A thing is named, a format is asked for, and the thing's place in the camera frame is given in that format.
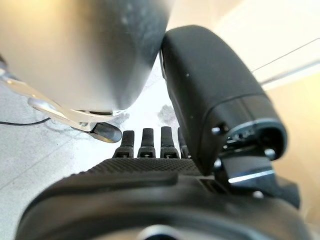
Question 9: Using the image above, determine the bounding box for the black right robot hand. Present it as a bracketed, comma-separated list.
[14, 24, 316, 240]

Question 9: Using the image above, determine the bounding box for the black robot foot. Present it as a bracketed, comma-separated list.
[90, 122, 123, 144]

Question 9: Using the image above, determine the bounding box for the silver metal pot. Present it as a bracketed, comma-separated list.
[0, 0, 171, 133]

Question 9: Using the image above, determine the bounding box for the white baseboard strip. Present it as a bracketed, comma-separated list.
[251, 37, 320, 88]

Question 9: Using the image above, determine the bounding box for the thin black floor cable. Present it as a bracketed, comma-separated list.
[0, 117, 51, 126]

